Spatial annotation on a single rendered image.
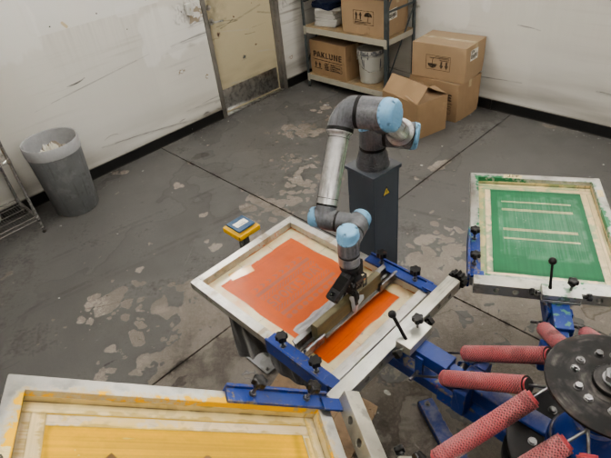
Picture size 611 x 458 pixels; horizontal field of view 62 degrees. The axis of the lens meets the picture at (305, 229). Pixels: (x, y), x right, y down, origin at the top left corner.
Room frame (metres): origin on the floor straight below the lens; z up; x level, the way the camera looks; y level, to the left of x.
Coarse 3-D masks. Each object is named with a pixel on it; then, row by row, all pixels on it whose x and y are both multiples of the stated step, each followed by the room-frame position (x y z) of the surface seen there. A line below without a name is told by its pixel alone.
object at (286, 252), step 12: (288, 240) 1.81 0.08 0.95; (276, 252) 1.74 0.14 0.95; (288, 252) 1.73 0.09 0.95; (300, 252) 1.72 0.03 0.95; (312, 252) 1.71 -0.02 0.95; (276, 264) 1.65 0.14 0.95; (324, 264) 1.62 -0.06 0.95; (336, 264) 1.61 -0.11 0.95; (324, 300) 1.41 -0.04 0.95; (372, 300) 1.38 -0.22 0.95; (384, 300) 1.37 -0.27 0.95; (360, 312) 1.32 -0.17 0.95; (372, 312) 1.32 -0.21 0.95; (384, 312) 1.31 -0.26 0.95
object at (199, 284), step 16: (288, 224) 1.90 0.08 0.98; (304, 224) 1.87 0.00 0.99; (256, 240) 1.80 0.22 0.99; (272, 240) 1.82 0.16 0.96; (320, 240) 1.76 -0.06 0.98; (240, 256) 1.70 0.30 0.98; (208, 272) 1.62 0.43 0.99; (224, 272) 1.64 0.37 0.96; (192, 288) 1.57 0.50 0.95; (208, 288) 1.52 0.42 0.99; (416, 288) 1.38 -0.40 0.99; (224, 304) 1.41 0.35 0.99; (416, 304) 1.30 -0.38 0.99; (240, 320) 1.32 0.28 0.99; (400, 320) 1.23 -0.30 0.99; (256, 336) 1.26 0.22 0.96; (384, 336) 1.17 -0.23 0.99; (368, 352) 1.11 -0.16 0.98; (336, 368) 1.05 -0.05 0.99; (352, 368) 1.05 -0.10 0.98
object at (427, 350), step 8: (424, 344) 1.07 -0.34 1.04; (432, 344) 1.06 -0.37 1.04; (416, 352) 1.04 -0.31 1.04; (424, 352) 1.04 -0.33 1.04; (432, 352) 1.03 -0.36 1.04; (440, 352) 1.03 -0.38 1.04; (424, 360) 1.02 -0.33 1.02; (432, 360) 1.00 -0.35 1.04; (440, 360) 1.00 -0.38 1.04; (448, 360) 0.99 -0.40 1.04; (432, 368) 1.00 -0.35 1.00; (440, 368) 0.98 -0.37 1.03; (448, 368) 0.97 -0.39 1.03
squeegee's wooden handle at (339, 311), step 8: (376, 272) 1.42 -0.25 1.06; (368, 280) 1.38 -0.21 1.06; (376, 280) 1.39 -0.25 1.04; (360, 288) 1.34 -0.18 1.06; (368, 288) 1.36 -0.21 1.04; (376, 288) 1.39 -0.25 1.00; (344, 296) 1.31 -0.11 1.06; (336, 304) 1.27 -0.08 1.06; (344, 304) 1.27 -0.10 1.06; (328, 312) 1.24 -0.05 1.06; (336, 312) 1.24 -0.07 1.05; (344, 312) 1.27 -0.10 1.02; (320, 320) 1.21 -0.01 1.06; (328, 320) 1.22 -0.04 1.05; (336, 320) 1.24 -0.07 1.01; (312, 328) 1.19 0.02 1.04; (320, 328) 1.19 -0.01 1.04; (328, 328) 1.21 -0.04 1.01
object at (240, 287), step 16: (256, 272) 1.62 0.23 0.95; (272, 272) 1.61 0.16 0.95; (224, 288) 1.55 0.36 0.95; (240, 288) 1.53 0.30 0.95; (256, 304) 1.43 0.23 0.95; (320, 304) 1.39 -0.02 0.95; (272, 320) 1.34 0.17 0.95; (288, 320) 1.33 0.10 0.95; (304, 320) 1.32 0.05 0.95; (352, 320) 1.29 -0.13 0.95; (336, 336) 1.22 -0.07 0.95; (352, 336) 1.21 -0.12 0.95; (320, 352) 1.16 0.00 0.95; (336, 352) 1.15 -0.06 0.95
